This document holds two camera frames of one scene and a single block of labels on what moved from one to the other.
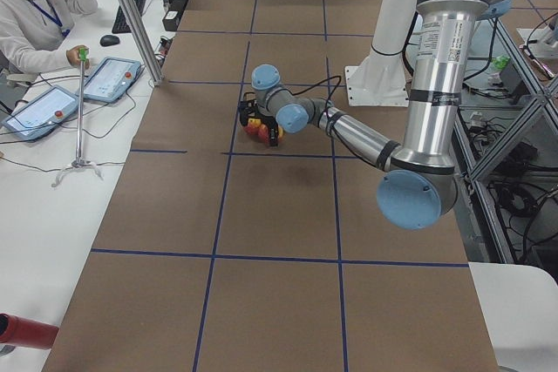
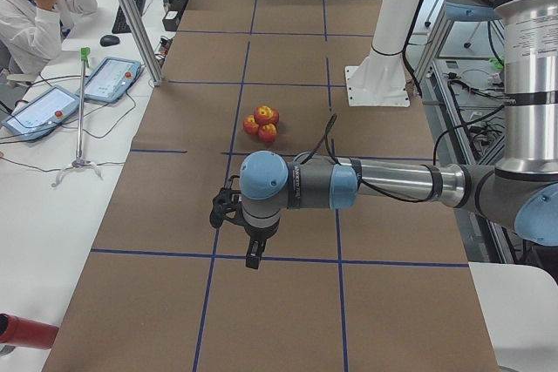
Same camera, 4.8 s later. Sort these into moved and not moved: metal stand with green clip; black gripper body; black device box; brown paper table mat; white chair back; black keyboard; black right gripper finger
Moved: black right gripper finger; black gripper body
Not moved: black keyboard; metal stand with green clip; white chair back; brown paper table mat; black device box
